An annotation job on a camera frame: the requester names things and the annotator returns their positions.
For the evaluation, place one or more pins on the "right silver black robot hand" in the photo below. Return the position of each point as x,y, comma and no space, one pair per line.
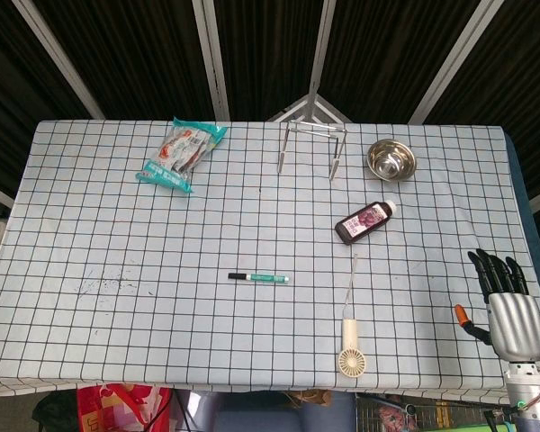
517,324

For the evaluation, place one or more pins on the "green white marker pen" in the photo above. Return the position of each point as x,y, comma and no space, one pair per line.
267,278

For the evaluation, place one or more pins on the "black marker cap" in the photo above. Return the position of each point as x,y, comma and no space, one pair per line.
237,276

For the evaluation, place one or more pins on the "dark purple bottle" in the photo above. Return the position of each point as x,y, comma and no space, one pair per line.
362,222

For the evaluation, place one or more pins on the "black bag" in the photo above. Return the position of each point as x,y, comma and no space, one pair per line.
54,411

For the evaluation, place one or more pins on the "metal shopping basket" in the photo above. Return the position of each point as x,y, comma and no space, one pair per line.
423,414

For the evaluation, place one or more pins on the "red plastic bag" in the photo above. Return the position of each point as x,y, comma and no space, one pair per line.
117,407

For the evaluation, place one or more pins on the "beige handheld fan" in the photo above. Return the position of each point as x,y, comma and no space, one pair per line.
352,355

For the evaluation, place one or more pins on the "white blue checked tablecloth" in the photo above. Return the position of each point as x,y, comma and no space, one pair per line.
162,252

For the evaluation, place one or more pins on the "stainless steel bowl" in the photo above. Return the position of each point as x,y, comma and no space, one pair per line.
391,162

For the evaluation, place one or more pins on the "teal snack bag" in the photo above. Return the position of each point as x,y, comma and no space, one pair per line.
177,155

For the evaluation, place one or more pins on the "blue grey chair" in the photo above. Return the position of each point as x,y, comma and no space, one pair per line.
252,416

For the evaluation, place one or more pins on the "white triangular partition foot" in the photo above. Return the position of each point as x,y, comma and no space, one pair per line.
309,104

